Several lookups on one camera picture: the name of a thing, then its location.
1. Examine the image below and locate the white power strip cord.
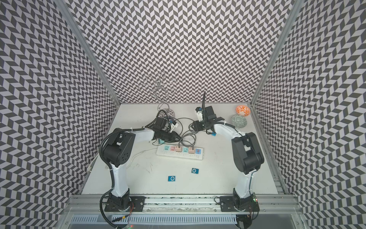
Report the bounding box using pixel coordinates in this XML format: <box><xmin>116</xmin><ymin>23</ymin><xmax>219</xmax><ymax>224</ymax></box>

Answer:
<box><xmin>125</xmin><ymin>148</ymin><xmax>158</xmax><ymax>169</ymax></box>

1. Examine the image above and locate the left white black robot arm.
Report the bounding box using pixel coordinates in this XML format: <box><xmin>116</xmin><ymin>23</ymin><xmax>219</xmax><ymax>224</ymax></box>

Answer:
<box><xmin>99</xmin><ymin>110</ymin><xmax>182</xmax><ymax>212</ymax></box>

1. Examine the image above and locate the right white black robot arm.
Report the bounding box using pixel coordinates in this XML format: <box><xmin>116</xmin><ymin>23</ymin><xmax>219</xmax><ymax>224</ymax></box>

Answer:
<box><xmin>192</xmin><ymin>93</ymin><xmax>265</xmax><ymax>213</ymax></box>

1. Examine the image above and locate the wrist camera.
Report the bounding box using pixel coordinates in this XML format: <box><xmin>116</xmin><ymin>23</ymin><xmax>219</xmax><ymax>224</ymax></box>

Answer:
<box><xmin>169</xmin><ymin>118</ymin><xmax>179</xmax><ymax>130</ymax></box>
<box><xmin>195</xmin><ymin>107</ymin><xmax>206</xmax><ymax>122</ymax></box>

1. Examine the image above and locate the chrome wire cup stand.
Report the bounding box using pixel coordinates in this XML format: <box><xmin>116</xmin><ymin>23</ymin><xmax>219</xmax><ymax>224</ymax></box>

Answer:
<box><xmin>142</xmin><ymin>72</ymin><xmax>177</xmax><ymax>118</ymax></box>

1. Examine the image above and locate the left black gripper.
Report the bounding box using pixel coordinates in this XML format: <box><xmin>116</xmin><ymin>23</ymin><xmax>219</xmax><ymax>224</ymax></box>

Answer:
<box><xmin>161</xmin><ymin>130</ymin><xmax>184</xmax><ymax>143</ymax></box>

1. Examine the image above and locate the blue mp3 player middle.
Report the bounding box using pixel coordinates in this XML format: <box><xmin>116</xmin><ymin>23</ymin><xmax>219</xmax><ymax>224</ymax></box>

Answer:
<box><xmin>191</xmin><ymin>168</ymin><xmax>199</xmax><ymax>174</ymax></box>

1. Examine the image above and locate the pink charger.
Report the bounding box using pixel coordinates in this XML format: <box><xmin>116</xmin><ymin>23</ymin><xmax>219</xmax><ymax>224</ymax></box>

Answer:
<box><xmin>188</xmin><ymin>147</ymin><xmax>196</xmax><ymax>155</ymax></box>
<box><xmin>175</xmin><ymin>145</ymin><xmax>182</xmax><ymax>152</ymax></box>

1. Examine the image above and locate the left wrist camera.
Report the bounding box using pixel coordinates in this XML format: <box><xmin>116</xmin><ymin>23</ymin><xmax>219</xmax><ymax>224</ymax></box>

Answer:
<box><xmin>169</xmin><ymin>118</ymin><xmax>179</xmax><ymax>130</ymax></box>

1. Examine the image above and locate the grey usb cable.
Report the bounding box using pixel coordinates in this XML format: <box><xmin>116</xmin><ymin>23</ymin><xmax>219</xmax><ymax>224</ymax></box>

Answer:
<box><xmin>171</xmin><ymin>117</ymin><xmax>198</xmax><ymax>148</ymax></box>
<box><xmin>181</xmin><ymin>125</ymin><xmax>214</xmax><ymax>149</ymax></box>

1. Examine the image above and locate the green patterned bowl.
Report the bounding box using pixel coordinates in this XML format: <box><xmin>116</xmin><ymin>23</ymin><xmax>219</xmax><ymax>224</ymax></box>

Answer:
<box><xmin>231</xmin><ymin>114</ymin><xmax>248</xmax><ymax>128</ymax></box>

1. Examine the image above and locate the white colourful power strip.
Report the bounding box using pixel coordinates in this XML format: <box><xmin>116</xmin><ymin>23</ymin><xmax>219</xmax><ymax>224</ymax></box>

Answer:
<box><xmin>156</xmin><ymin>144</ymin><xmax>204</xmax><ymax>160</ymax></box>

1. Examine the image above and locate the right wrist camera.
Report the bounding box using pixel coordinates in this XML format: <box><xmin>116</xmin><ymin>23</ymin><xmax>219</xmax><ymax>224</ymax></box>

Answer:
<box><xmin>195</xmin><ymin>107</ymin><xmax>206</xmax><ymax>122</ymax></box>

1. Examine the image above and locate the orange patterned bowl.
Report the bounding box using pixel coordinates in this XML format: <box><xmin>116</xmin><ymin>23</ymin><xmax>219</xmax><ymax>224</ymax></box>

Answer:
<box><xmin>235</xmin><ymin>105</ymin><xmax>251</xmax><ymax>117</ymax></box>

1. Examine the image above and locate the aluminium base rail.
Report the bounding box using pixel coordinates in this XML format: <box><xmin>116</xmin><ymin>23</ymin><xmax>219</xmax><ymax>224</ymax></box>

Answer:
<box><xmin>62</xmin><ymin>194</ymin><xmax>304</xmax><ymax>215</ymax></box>

